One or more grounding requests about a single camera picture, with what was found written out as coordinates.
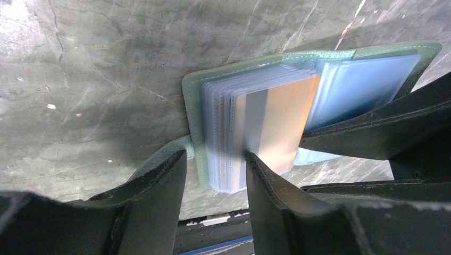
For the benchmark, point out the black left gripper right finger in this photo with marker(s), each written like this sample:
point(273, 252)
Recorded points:
point(287, 220)

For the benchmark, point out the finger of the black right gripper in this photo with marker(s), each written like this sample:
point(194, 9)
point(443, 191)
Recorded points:
point(419, 118)
point(422, 173)

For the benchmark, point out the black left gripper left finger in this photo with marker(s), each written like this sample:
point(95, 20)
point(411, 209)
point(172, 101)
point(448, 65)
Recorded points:
point(138, 217)

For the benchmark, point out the gold card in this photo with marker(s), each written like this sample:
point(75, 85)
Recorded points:
point(270, 124)

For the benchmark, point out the green card holder wallet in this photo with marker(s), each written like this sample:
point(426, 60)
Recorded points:
point(352, 82)

